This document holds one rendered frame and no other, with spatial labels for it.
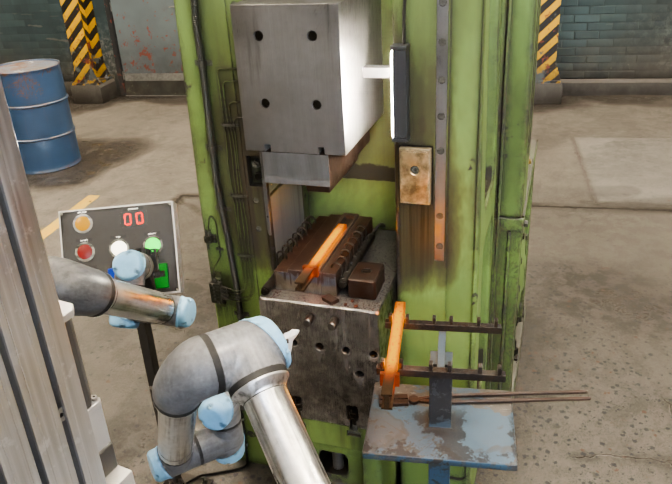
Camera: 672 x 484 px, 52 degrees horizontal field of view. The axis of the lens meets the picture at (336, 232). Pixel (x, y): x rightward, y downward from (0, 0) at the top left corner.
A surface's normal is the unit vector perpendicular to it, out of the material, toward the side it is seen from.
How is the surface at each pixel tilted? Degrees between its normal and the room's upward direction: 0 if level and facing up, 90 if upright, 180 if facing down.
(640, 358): 0
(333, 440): 90
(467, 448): 0
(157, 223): 60
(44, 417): 90
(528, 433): 0
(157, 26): 90
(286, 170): 90
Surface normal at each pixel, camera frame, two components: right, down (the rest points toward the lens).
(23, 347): 0.90, 0.14
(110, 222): 0.08, -0.09
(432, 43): -0.31, 0.42
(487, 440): -0.05, -0.90
